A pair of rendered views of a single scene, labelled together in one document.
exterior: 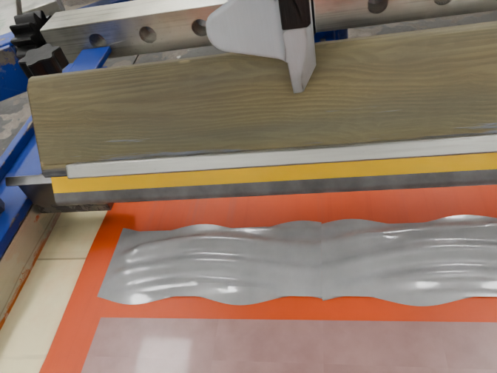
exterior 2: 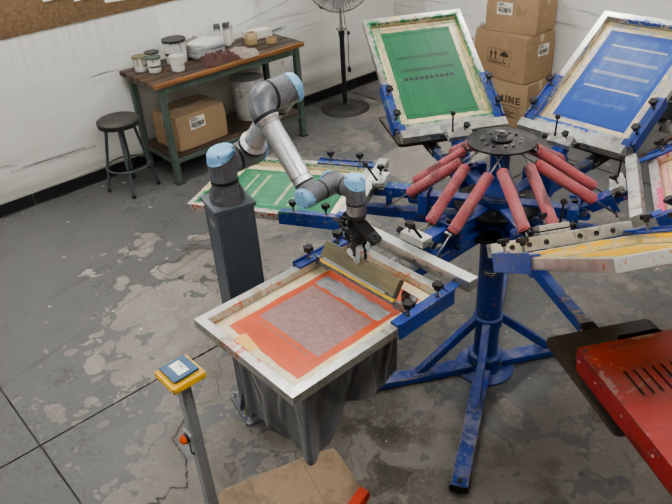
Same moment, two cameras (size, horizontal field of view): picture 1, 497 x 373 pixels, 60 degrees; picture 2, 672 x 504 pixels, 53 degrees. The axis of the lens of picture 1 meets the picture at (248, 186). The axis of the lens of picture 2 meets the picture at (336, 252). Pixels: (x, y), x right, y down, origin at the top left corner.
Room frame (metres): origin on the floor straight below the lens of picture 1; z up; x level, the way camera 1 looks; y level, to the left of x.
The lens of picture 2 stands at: (-1.62, -1.16, 2.52)
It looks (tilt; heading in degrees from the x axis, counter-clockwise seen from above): 32 degrees down; 33
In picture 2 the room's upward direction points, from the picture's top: 4 degrees counter-clockwise
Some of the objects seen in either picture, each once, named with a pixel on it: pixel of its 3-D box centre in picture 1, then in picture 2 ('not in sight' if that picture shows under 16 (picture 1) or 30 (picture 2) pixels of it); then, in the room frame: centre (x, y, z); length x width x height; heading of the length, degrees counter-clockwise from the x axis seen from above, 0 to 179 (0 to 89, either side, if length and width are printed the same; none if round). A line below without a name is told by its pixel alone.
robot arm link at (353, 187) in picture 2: not in sight; (354, 189); (0.26, -0.04, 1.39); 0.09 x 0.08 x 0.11; 76
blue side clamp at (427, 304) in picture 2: not in sight; (423, 311); (0.20, -0.34, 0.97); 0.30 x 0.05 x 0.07; 163
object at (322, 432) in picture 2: not in sight; (355, 389); (-0.06, -0.18, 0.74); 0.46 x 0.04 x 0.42; 163
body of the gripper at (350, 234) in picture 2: not in sight; (355, 226); (0.26, -0.03, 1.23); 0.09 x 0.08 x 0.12; 73
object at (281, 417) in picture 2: not in sight; (270, 394); (-0.22, 0.08, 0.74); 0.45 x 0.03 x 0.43; 73
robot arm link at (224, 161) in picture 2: not in sight; (223, 162); (0.28, 0.60, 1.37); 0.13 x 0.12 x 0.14; 166
